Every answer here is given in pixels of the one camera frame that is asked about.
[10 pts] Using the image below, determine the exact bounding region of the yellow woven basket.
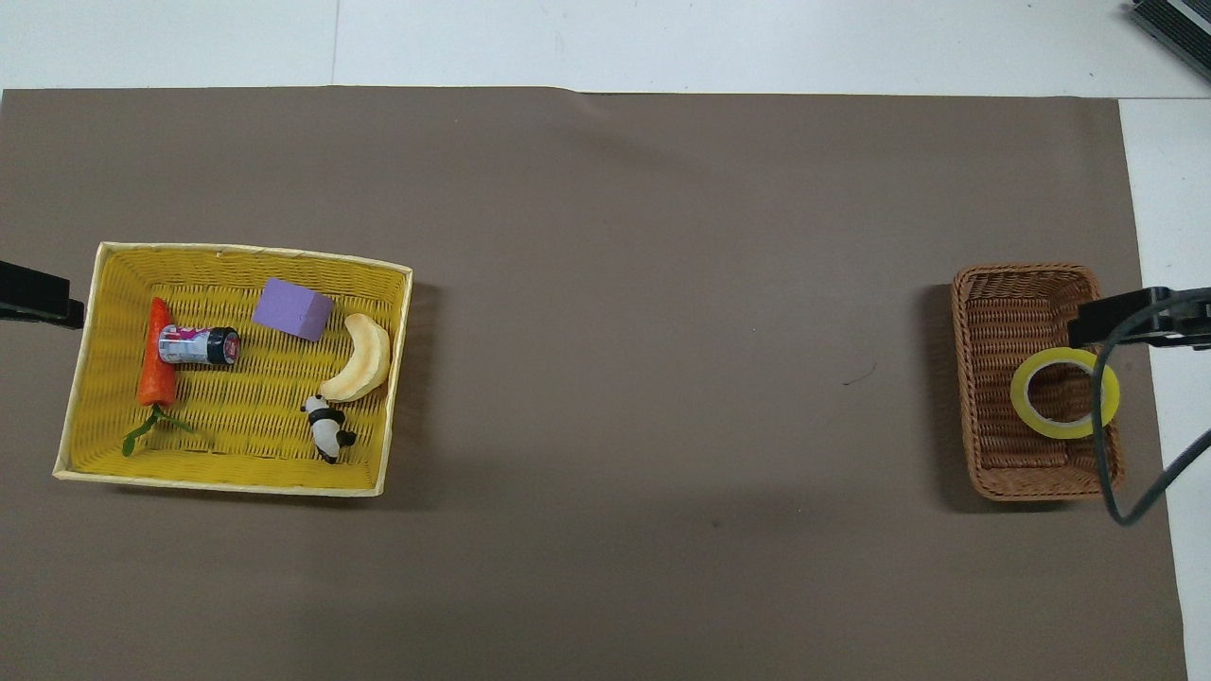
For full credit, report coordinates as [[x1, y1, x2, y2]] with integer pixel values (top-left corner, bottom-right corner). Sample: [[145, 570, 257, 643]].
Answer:
[[52, 241, 414, 498]]

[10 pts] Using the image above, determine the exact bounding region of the brown wicker basket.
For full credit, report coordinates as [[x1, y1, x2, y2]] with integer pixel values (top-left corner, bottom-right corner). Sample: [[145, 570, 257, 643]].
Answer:
[[951, 263, 1127, 502]]

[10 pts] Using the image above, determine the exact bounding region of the yellow tape roll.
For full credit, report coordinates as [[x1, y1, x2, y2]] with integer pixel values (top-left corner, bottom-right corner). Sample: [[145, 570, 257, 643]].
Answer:
[[1009, 347, 1121, 440]]

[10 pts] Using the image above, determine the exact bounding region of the yellow toy banana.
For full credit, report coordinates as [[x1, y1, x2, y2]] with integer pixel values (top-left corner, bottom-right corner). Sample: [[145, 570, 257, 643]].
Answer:
[[318, 313, 392, 403]]

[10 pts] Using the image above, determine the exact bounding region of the panda figurine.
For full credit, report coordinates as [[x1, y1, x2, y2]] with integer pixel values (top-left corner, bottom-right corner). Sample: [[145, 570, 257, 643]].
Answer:
[[301, 394, 359, 464]]

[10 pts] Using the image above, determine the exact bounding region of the purple foam block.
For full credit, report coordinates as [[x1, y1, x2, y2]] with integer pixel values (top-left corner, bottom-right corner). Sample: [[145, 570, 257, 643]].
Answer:
[[252, 277, 336, 342]]

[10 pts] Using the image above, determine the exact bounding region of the small bottle with black cap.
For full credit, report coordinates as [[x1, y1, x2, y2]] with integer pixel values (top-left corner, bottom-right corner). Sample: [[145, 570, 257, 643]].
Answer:
[[157, 324, 241, 368]]

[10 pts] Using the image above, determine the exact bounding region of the orange toy carrot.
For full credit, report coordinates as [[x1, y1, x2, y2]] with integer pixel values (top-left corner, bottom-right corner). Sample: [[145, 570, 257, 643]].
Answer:
[[121, 297, 201, 458]]

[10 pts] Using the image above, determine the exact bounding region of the black stand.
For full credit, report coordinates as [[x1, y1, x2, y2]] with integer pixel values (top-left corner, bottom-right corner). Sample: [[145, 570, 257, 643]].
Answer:
[[1131, 0, 1211, 58]]

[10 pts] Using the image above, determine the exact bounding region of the black cable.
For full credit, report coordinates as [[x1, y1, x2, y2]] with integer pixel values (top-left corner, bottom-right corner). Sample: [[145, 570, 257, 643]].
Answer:
[[1091, 288, 1211, 527]]

